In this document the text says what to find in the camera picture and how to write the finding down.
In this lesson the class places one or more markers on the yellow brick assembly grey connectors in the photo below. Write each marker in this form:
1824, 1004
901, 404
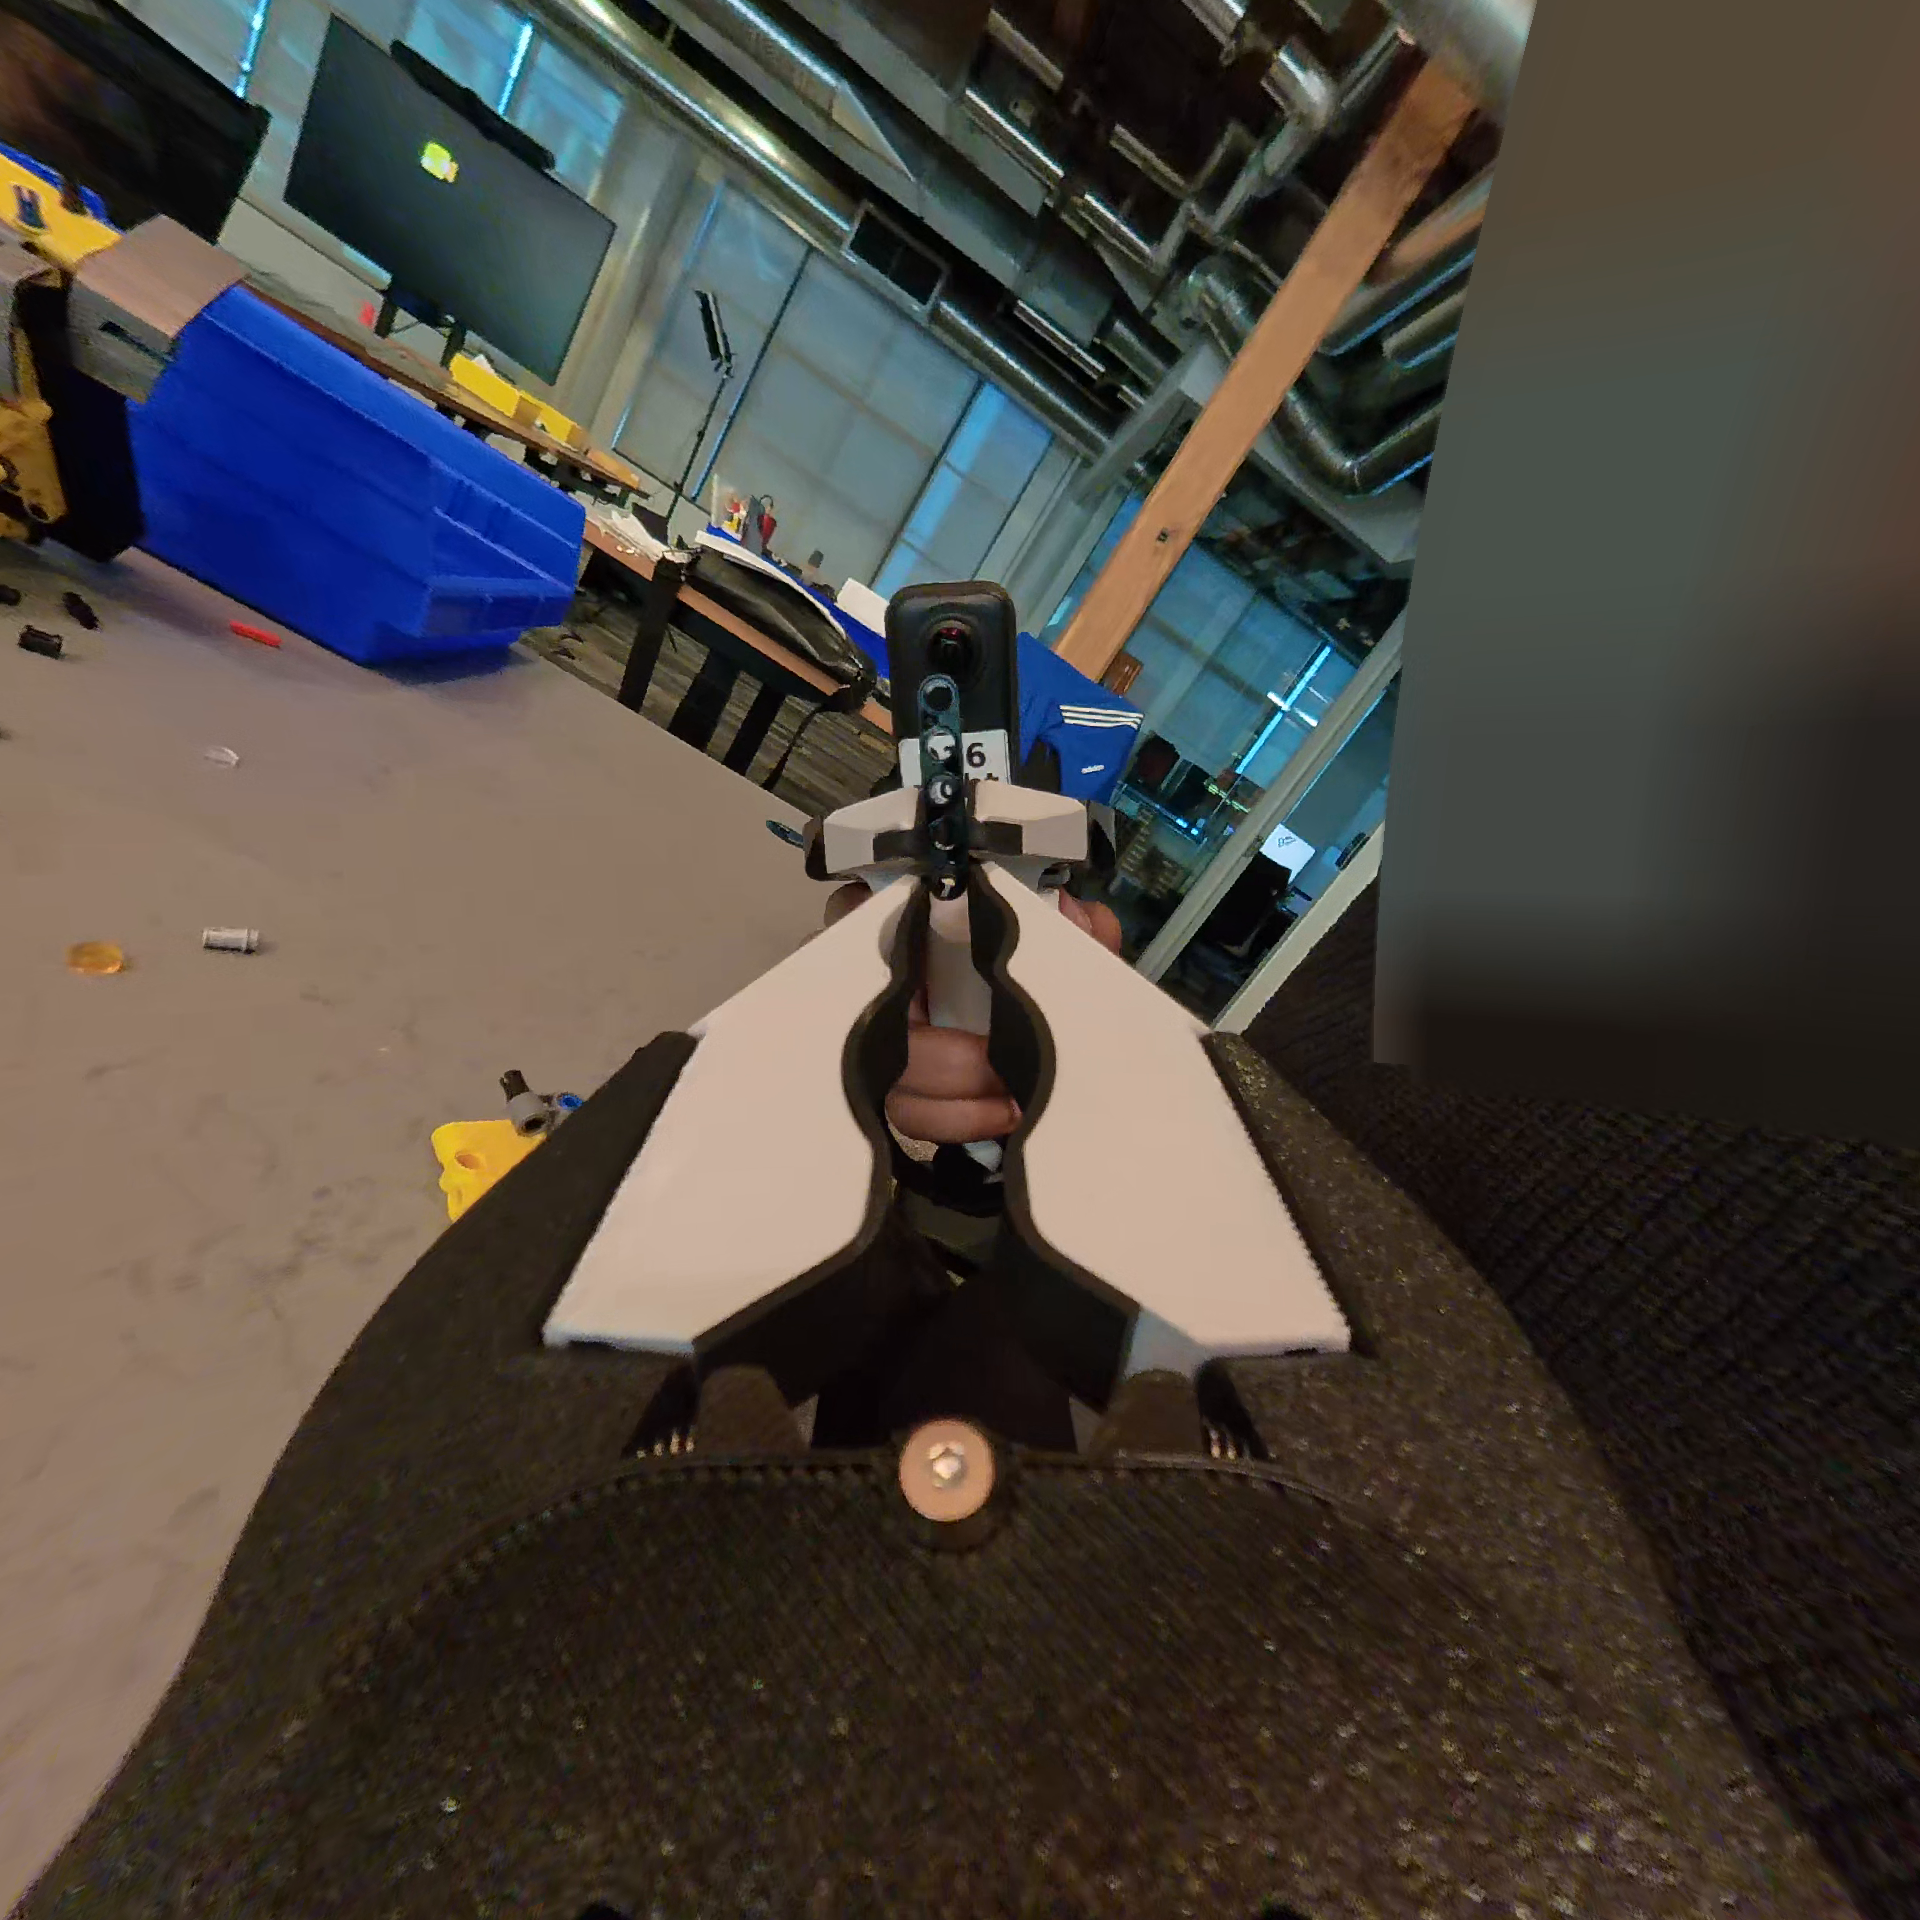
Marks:
471, 1165

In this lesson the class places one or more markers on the person's dark clothing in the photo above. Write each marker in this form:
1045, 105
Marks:
1724, 1351

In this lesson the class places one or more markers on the black beam with pins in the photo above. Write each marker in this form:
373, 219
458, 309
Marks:
943, 771

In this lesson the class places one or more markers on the person's right hand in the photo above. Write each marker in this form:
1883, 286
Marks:
953, 1082

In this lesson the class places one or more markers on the wooden desk black legs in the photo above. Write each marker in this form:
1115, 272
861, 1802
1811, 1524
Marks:
600, 478
704, 604

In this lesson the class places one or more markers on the black bag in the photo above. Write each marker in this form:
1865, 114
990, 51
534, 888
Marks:
794, 644

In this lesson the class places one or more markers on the dark computer monitor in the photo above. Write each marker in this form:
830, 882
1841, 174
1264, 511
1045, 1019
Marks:
120, 105

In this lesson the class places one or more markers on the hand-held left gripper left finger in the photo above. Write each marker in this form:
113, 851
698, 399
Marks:
750, 1184

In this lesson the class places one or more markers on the yellow box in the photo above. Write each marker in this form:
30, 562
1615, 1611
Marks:
523, 414

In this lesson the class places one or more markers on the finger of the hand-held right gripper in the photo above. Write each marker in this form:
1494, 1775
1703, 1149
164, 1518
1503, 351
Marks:
863, 841
1034, 834

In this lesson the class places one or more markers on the blue jacket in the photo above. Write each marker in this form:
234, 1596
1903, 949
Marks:
1087, 722

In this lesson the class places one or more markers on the yellow toy vehicle model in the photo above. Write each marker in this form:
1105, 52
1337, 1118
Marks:
134, 302

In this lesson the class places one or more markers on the wooden post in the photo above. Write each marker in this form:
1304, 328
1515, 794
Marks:
1275, 344

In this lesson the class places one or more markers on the black television screen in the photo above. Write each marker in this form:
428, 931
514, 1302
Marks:
448, 224

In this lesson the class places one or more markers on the silver ventilation ducts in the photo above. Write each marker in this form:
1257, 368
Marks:
1350, 451

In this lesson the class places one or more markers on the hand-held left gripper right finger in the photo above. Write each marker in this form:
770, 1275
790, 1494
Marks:
1154, 1184

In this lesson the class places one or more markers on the orange transparent round stud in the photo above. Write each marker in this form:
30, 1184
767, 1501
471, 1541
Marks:
95, 956

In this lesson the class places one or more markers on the large blue plastic bin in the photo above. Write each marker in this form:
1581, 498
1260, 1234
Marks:
328, 451

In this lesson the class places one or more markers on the light grey small connector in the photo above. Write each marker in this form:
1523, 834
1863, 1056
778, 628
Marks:
228, 941

